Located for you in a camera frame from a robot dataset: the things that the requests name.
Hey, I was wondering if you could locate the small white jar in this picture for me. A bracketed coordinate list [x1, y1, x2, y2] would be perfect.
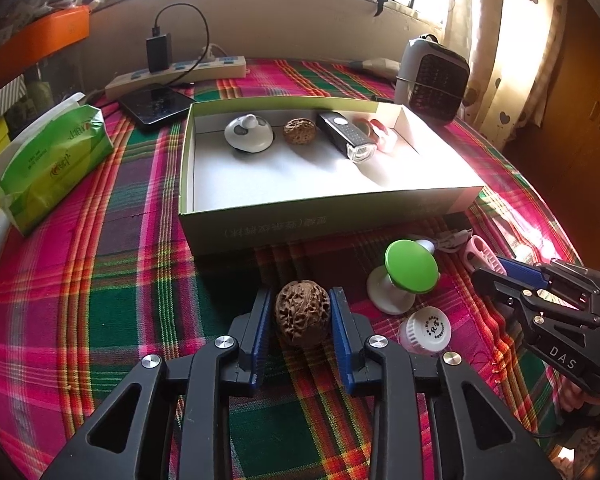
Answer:
[397, 306, 453, 357]

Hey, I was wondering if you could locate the green white cardboard box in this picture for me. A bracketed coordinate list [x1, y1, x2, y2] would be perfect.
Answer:
[177, 99, 485, 257]

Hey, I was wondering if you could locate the white plug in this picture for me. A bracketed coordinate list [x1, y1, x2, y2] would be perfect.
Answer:
[200, 42, 229, 62]

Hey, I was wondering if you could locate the black charger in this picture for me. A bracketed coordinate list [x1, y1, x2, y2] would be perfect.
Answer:
[146, 25, 173, 74]

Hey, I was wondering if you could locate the white usb cable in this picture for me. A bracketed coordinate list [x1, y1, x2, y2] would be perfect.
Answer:
[430, 227, 473, 257]

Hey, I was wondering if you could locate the grey striped box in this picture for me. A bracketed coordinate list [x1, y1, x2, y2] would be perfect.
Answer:
[0, 75, 27, 136]

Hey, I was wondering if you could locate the black smartphone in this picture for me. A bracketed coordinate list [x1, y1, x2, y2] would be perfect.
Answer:
[119, 84, 195, 133]

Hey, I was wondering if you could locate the grey white panda massager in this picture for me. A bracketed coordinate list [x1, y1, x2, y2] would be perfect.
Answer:
[224, 114, 273, 155]

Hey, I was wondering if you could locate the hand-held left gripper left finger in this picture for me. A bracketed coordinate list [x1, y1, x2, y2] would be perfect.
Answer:
[40, 287, 273, 480]

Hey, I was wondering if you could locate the white tapered object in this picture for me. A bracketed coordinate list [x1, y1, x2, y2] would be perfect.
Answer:
[349, 56, 402, 80]

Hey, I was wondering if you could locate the black charger cable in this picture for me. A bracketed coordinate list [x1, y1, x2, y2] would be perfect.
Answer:
[152, 2, 211, 86]

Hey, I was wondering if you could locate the white power strip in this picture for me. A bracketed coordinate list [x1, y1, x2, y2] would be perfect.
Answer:
[104, 56, 247, 102]

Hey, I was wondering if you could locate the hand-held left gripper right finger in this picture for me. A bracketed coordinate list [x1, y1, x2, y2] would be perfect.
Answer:
[329, 286, 546, 480]

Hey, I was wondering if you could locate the black bike light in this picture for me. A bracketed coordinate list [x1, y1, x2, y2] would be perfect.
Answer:
[315, 111, 378, 165]

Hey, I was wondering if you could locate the small white black heater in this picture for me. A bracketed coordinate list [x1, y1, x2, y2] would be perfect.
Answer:
[394, 34, 471, 126]

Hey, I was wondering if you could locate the brown wooden wardrobe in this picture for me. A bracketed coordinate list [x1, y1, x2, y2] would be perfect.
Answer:
[505, 10, 600, 271]

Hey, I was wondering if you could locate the green tissue pack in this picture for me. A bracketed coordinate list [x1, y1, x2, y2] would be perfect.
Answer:
[0, 92, 113, 237]

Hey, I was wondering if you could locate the brown walnut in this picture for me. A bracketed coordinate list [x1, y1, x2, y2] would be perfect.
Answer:
[274, 280, 331, 347]
[283, 117, 317, 147]

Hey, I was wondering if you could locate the green top white massager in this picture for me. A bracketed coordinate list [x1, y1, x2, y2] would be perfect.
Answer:
[366, 237, 442, 316]

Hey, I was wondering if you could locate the pink white folding clip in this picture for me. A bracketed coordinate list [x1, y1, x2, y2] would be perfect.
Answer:
[460, 234, 508, 276]

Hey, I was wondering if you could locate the person's right hand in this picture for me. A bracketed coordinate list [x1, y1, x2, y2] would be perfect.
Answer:
[560, 377, 600, 423]

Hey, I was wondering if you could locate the pink silicone strap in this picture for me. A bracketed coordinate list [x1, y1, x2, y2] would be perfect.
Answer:
[355, 119, 398, 155]

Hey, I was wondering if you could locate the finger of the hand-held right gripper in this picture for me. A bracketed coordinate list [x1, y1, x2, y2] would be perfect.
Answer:
[471, 267, 600, 328]
[497, 256, 600, 308]

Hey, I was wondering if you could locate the heart print curtain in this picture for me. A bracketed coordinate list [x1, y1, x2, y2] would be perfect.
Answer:
[442, 0, 568, 151]

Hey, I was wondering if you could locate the orange tray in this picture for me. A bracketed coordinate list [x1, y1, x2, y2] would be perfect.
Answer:
[0, 5, 91, 88]

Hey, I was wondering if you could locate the plaid tablecloth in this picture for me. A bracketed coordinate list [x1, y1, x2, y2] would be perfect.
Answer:
[0, 57, 596, 480]

